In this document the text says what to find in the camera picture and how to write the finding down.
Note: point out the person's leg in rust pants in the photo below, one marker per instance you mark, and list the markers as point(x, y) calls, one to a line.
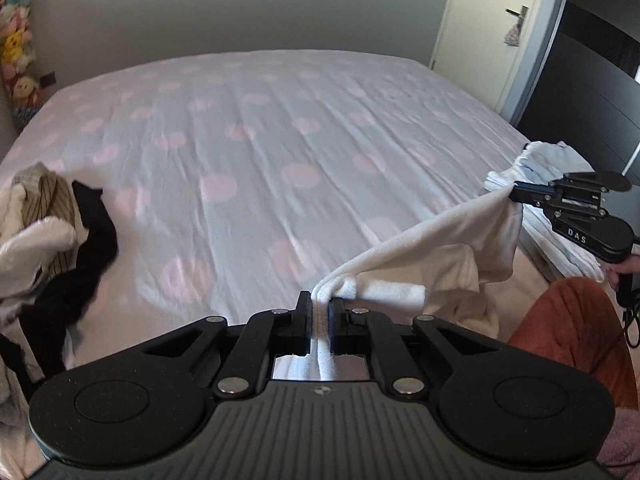
point(570, 325)

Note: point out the pile of unfolded clothes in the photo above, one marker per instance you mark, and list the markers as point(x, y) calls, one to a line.
point(95, 245)

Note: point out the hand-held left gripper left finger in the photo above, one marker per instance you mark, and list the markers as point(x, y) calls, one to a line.
point(304, 330)

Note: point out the white fluffy garment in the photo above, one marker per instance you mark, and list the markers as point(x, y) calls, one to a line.
point(30, 255)

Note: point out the tube of plush toys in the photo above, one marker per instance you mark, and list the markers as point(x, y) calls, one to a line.
point(17, 50)

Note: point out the white door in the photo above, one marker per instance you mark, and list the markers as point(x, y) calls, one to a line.
point(480, 20)

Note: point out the bed with pink-dotted sheet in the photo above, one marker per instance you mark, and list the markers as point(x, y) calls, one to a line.
point(275, 125)

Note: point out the small floral pouch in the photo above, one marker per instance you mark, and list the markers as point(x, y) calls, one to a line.
point(511, 34)

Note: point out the small black box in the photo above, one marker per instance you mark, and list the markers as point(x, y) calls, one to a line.
point(48, 80)

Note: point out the stack of clothes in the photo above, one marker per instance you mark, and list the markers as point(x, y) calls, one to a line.
point(545, 160)

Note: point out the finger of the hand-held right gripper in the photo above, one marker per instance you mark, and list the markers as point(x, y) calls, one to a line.
point(532, 188)
point(535, 199)

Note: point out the black wardrobe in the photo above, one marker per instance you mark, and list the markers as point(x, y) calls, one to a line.
point(590, 75)

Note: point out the grey door frame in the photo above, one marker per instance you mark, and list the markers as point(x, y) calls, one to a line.
point(542, 35)

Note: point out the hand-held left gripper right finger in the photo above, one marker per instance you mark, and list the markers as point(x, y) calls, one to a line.
point(336, 332)

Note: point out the striped beige garment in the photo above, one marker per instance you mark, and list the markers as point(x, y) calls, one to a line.
point(50, 200)

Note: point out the white long-sleeved garment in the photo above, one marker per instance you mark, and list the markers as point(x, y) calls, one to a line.
point(450, 240)

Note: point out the person's right hand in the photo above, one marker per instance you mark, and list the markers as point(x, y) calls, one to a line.
point(620, 274)

